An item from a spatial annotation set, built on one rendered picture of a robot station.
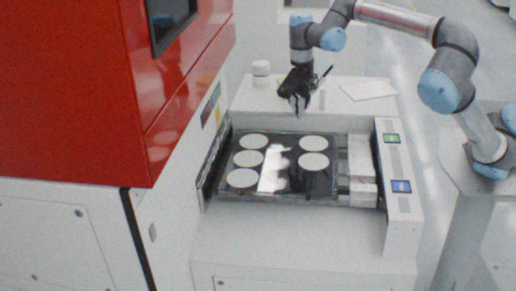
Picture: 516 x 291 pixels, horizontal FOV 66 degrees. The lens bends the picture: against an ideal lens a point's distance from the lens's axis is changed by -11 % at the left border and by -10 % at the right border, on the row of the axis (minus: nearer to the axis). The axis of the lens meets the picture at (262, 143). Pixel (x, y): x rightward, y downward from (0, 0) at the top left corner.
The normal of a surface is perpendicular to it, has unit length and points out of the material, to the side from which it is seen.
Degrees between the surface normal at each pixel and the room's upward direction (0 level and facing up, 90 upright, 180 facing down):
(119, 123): 90
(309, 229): 0
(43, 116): 90
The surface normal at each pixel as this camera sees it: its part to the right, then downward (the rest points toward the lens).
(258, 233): -0.04, -0.85
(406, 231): -0.14, 0.53
